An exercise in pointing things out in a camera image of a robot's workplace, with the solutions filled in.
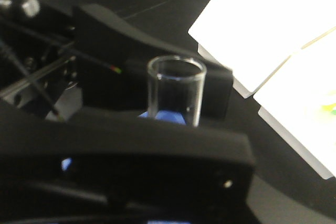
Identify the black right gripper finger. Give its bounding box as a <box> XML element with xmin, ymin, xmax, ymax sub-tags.
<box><xmin>1</xmin><ymin>104</ymin><xmax>256</xmax><ymax>223</ymax></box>

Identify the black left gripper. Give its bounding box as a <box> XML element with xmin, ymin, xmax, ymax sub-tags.
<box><xmin>1</xmin><ymin>0</ymin><xmax>81</xmax><ymax>122</ymax></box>

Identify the blue plastic tray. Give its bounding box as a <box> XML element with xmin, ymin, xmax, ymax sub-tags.
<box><xmin>60</xmin><ymin>110</ymin><xmax>189</xmax><ymax>224</ymax></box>

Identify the white middle storage bin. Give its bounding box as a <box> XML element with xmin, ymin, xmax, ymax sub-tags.
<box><xmin>254</xmin><ymin>39</ymin><xmax>335</xmax><ymax>179</ymax></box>

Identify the white storage bin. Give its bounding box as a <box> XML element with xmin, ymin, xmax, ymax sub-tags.
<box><xmin>254</xmin><ymin>39</ymin><xmax>335</xmax><ymax>179</ymax></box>
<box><xmin>188</xmin><ymin>0</ymin><xmax>335</xmax><ymax>98</ymax></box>

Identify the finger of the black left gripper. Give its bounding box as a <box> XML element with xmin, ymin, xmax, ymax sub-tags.
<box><xmin>72</xmin><ymin>4</ymin><xmax>233</xmax><ymax>118</ymax></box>

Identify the clear glass test tube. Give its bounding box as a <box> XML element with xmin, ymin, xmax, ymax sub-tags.
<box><xmin>147</xmin><ymin>55</ymin><xmax>207</xmax><ymax>127</ymax></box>

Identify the white left storage bin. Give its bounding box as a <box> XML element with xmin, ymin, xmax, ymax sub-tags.
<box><xmin>188</xmin><ymin>0</ymin><xmax>335</xmax><ymax>98</ymax></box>

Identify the yellow plastic spatula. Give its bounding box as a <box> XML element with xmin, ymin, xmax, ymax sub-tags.
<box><xmin>321</xmin><ymin>103</ymin><xmax>336</xmax><ymax>115</ymax></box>

